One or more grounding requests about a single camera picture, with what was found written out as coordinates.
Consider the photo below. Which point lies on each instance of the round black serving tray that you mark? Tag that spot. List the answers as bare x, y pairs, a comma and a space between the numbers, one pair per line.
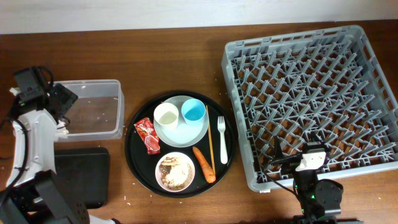
205, 137

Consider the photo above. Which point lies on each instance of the pink bowl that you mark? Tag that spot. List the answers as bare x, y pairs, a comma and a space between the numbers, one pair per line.
173, 154

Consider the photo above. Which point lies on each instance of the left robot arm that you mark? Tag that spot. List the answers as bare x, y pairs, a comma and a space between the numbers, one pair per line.
34, 193

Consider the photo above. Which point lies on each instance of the blue cup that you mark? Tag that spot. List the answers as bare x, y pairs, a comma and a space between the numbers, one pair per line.
193, 112

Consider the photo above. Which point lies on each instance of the orange carrot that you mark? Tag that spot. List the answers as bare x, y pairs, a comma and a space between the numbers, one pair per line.
207, 170

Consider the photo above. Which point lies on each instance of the white plastic fork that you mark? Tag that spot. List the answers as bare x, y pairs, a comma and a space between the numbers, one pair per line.
222, 129

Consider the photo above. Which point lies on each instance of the rice and food scraps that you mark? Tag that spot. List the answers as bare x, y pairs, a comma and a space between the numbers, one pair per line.
176, 173

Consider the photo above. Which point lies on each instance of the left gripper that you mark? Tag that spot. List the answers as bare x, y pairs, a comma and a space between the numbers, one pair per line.
66, 96

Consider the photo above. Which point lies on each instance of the cream white cup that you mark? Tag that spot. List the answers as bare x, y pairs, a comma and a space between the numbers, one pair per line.
166, 114

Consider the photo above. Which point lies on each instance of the red snack wrapper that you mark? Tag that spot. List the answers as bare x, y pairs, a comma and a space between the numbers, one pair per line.
146, 131

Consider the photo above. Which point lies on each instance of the wooden chopstick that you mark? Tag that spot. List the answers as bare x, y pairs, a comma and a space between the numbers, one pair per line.
210, 141

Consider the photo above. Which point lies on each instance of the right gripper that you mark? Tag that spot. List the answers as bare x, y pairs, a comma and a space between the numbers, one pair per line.
290, 163

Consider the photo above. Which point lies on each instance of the light blue plate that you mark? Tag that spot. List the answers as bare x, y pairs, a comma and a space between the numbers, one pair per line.
183, 135

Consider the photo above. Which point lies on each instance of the grey dishwasher rack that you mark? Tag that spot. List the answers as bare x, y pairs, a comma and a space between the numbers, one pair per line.
326, 82

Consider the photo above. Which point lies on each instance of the clear plastic bin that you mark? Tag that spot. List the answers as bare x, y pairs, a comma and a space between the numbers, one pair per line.
97, 114

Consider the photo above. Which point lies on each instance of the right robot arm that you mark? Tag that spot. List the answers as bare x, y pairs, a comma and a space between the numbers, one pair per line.
319, 198

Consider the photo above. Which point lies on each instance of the black rectangular tray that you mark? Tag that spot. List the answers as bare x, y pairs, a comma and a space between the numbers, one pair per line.
87, 172

